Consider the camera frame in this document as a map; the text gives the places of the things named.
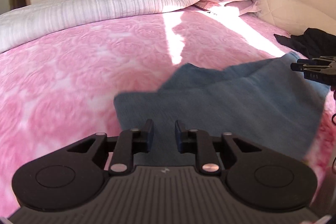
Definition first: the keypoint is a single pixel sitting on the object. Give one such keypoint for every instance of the blue denim jeans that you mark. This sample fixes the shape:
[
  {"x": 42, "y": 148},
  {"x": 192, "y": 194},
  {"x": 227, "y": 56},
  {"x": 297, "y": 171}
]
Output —
[{"x": 236, "y": 108}]

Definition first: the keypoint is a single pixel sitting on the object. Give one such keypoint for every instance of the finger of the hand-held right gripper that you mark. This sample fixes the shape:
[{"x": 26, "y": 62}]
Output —
[
  {"x": 299, "y": 67},
  {"x": 326, "y": 60}
]

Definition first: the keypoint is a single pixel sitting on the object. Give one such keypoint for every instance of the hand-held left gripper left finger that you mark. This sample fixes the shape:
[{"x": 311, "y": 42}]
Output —
[{"x": 149, "y": 134}]

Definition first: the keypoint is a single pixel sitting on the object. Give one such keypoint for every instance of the black garment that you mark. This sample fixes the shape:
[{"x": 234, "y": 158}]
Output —
[{"x": 309, "y": 40}]

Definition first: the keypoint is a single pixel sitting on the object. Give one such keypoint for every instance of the pink floral blanket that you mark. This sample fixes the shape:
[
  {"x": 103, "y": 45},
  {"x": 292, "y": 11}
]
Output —
[{"x": 78, "y": 69}]

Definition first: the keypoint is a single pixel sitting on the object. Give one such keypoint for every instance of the striped lilac duvet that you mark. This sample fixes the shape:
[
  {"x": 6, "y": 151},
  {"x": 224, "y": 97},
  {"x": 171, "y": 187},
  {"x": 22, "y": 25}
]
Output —
[{"x": 92, "y": 8}]

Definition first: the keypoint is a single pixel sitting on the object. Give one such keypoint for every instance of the white quilted headboard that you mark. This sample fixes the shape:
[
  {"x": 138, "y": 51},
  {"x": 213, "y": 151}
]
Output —
[{"x": 288, "y": 11}]

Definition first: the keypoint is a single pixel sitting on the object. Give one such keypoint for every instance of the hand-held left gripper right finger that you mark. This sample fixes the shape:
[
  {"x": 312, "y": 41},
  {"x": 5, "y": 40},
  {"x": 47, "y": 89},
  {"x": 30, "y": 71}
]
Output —
[{"x": 179, "y": 136}]

